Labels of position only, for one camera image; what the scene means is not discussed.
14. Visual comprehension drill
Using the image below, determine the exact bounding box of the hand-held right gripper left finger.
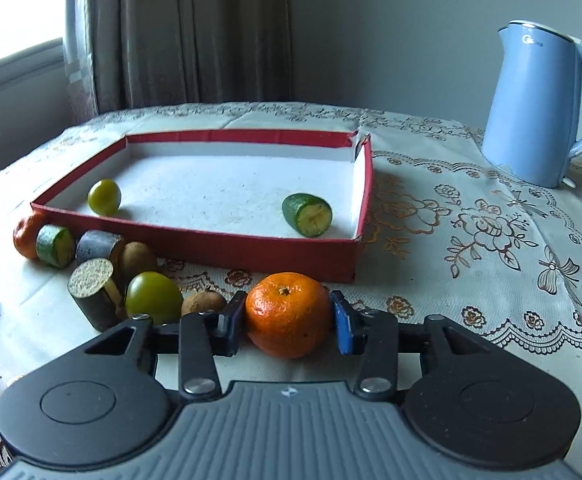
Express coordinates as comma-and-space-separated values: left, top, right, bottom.
78, 292, 247, 403

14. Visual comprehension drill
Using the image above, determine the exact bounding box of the large green tomato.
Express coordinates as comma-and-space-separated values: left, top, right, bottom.
125, 271, 184, 326

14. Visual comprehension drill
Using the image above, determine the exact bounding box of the brown kiwi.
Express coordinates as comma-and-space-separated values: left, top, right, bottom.
181, 290, 228, 318
116, 241, 159, 286

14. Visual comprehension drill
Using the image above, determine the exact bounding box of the large orange tangerine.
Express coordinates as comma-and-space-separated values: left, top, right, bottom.
245, 272, 333, 359

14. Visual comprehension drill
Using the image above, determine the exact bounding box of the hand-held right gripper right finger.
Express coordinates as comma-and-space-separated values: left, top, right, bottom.
330, 290, 497, 403

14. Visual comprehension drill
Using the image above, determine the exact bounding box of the small yellow-green round fruit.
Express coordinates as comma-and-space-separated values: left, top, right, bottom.
87, 179, 122, 217

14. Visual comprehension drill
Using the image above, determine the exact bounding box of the brown patterned curtain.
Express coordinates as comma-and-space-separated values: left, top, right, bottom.
63, 0, 292, 126

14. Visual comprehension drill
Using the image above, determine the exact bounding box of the light blue electric kettle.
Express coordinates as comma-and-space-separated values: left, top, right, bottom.
480, 20, 582, 190

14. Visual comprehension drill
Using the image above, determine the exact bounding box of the red cardboard box tray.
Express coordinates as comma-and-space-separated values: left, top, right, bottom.
31, 129, 376, 283

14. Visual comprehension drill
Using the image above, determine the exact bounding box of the green cucumber piece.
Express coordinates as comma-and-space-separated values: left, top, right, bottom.
36, 224, 76, 269
281, 193, 333, 238

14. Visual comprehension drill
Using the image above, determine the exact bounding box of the window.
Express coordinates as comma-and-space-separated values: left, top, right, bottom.
0, 0, 66, 106

